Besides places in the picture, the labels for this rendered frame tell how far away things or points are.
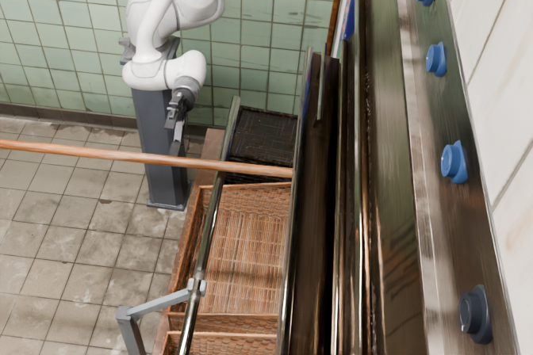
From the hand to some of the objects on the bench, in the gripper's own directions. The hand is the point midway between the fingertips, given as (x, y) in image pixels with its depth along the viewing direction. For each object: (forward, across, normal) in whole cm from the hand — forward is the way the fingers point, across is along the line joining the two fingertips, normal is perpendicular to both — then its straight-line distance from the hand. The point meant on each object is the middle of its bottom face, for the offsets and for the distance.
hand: (171, 141), depth 173 cm
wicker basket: (+9, +61, -26) cm, 67 cm away
